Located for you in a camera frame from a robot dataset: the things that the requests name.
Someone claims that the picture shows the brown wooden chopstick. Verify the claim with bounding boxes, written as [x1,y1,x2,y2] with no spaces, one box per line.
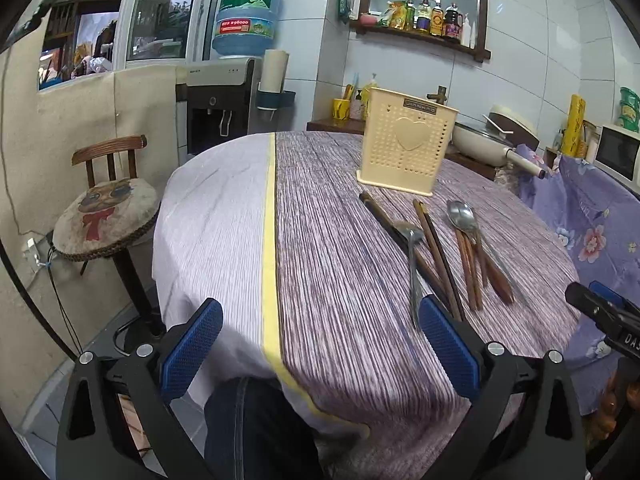
[456,230,478,311]
[412,198,464,321]
[462,234,483,311]
[358,190,452,311]
[471,208,489,288]

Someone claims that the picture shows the steel spoon wooden handle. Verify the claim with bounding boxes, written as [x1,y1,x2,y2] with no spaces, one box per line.
[447,200,514,304]

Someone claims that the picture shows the black chopstick gold band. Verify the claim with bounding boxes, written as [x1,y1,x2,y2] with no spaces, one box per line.
[416,199,468,322]

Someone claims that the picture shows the all steel spoon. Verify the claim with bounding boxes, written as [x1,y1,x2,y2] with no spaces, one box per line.
[394,221,423,328]

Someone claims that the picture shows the purple floral cloth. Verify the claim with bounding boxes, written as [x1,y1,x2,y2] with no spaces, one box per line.
[516,144,639,415]

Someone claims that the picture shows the white microwave oven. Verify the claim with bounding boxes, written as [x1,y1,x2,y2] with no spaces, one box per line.
[594,125,640,192]

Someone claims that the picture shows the beige cloth cover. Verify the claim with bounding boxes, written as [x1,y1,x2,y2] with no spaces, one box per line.
[0,6,189,426]

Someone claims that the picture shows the yellow roll package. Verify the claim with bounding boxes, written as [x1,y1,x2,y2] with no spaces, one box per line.
[561,94,586,157]

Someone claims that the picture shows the blue jeans leg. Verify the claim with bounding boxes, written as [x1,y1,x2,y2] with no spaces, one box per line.
[204,377,328,480]

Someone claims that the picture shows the cream frying pan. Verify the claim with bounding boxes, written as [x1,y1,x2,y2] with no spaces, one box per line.
[451,122,547,179]

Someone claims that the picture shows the round wooden cushioned chair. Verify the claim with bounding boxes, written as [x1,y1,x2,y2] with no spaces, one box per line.
[52,136,166,356]

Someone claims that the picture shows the purple striped tablecloth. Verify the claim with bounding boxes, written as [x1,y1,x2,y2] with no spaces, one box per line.
[152,130,584,480]

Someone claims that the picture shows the cream plastic utensil holder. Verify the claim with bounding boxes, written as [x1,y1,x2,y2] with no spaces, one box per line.
[357,88,458,196]

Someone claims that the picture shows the brass faucet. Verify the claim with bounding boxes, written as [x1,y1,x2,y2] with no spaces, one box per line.
[425,86,447,105]

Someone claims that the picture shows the dark sauce bottle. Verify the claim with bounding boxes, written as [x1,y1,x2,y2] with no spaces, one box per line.
[444,2,463,42]

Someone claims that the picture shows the yellow soap dispenser bottle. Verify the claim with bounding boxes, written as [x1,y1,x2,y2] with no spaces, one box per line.
[360,73,378,120]

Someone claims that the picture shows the yellow oil bottle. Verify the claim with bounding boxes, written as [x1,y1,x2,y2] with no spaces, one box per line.
[430,4,445,37]

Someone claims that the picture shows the yellow mug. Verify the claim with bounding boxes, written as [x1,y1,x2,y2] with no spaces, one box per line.
[332,99,350,120]

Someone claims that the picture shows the water dispenser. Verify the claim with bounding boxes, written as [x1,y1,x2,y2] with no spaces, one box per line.
[176,56,265,155]

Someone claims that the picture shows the dark wooden framed mirror shelf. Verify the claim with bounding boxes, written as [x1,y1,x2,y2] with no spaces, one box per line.
[350,0,491,63]

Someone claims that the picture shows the blue water bottle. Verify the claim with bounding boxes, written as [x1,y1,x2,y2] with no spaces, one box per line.
[212,0,281,58]

